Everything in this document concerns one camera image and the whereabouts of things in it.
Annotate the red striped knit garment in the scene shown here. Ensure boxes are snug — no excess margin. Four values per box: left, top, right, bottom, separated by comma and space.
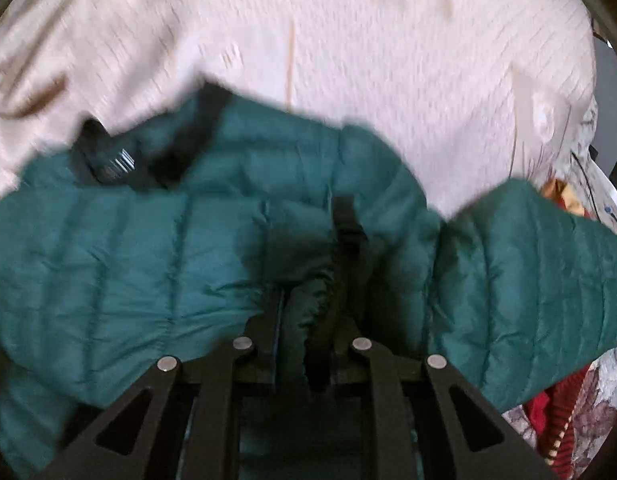
523, 365, 590, 464

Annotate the orange yellow red blanket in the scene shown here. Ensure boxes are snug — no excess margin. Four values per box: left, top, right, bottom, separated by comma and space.
540, 178, 593, 219

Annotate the black cable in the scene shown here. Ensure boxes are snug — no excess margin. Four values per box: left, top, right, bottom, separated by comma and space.
569, 148, 617, 239

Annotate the cream patterned quilt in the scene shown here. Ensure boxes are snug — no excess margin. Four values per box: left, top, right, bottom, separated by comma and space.
0, 0, 597, 216

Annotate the green quilted puffer jacket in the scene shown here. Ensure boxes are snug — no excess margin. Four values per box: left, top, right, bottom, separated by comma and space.
0, 84, 617, 479

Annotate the white floral fleece blanket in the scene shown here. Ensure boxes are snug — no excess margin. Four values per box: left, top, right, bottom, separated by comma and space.
503, 102, 617, 479

